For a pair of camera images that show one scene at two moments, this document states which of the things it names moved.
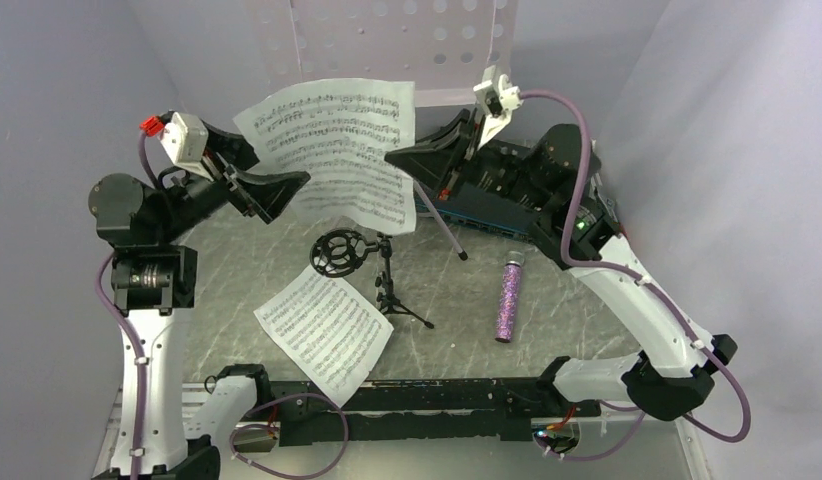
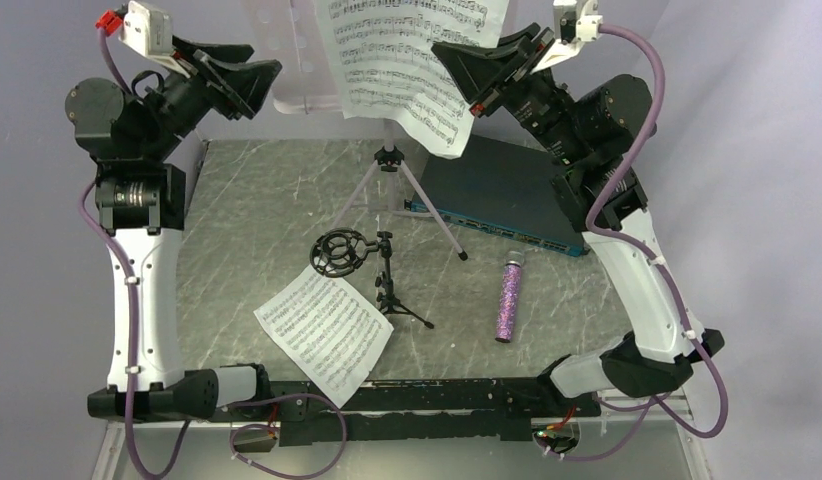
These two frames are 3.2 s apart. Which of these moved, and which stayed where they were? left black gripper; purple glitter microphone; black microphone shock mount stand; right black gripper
Moved: right black gripper; left black gripper
Stayed: black microphone shock mount stand; purple glitter microphone
